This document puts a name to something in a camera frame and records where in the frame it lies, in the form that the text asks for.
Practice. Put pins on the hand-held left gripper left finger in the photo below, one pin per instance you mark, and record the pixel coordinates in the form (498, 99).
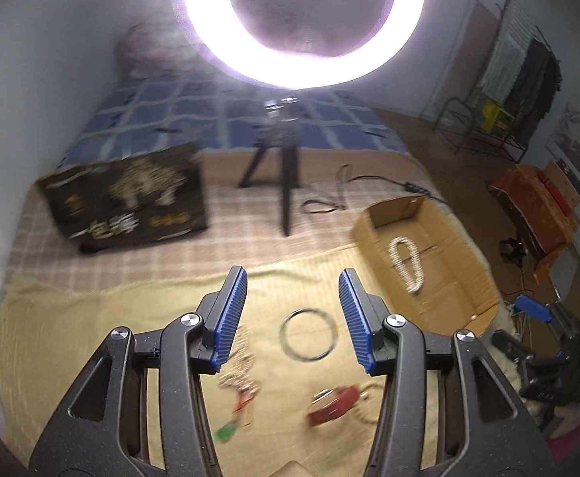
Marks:
(225, 323)

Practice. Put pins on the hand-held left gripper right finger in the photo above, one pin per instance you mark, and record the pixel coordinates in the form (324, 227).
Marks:
(357, 323)

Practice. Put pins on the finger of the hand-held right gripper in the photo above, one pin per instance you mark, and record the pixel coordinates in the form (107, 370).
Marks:
(533, 308)
(511, 348)

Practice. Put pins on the metal bangle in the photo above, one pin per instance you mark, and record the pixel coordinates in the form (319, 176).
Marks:
(281, 335)

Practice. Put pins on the cardboard box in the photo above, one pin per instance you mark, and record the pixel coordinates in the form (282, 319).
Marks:
(449, 238)

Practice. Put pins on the small black device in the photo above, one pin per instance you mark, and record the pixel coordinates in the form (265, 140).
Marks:
(511, 251)

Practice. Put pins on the beige plaid blanket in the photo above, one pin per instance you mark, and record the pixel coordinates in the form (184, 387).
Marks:
(146, 268)

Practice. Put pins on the orange cloth cover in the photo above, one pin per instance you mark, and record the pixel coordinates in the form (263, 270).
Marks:
(528, 194)

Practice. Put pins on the yellow striped blanket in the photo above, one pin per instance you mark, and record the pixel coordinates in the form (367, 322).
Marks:
(71, 333)

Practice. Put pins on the black printed box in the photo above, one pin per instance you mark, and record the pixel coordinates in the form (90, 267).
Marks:
(131, 198)

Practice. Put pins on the black tripod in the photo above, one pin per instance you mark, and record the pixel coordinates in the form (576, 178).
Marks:
(287, 159)

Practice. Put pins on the black shoe rack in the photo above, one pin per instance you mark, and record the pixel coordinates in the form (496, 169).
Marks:
(461, 124)

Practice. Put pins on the blue checked bed sheet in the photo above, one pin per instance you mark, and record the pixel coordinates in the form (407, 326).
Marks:
(146, 109)

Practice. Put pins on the dark hanging clothes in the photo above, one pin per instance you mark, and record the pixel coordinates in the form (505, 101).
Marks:
(538, 79)

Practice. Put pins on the striped hanging towel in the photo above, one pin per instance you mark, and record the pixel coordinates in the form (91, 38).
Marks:
(501, 67)

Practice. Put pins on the folded floral quilts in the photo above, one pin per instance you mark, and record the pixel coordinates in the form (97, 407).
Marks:
(146, 49)

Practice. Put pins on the black clothes rack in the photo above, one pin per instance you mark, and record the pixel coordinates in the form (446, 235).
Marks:
(506, 15)

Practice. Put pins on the board leaning on wall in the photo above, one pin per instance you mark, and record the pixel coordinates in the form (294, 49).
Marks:
(474, 49)

